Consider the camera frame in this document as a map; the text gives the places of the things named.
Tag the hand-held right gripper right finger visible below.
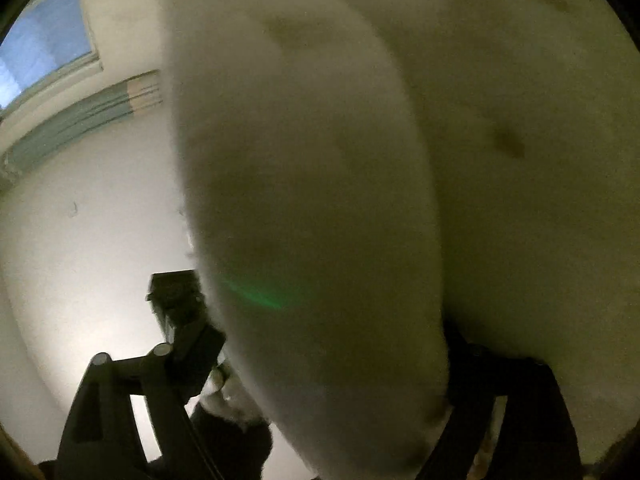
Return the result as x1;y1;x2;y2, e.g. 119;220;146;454
417;330;583;480

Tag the person's left forearm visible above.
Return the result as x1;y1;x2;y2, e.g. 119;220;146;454
192;402;274;480

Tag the window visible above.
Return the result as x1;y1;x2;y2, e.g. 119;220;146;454
0;0;103;111

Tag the person's left hand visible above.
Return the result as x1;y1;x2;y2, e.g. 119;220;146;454
207;362;264;422

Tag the green curtain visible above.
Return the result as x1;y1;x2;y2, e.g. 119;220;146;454
0;70;163;186

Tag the white knit sweater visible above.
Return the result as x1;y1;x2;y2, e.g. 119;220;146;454
150;0;640;480

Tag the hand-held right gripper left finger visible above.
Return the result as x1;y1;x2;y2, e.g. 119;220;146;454
55;325;226;480

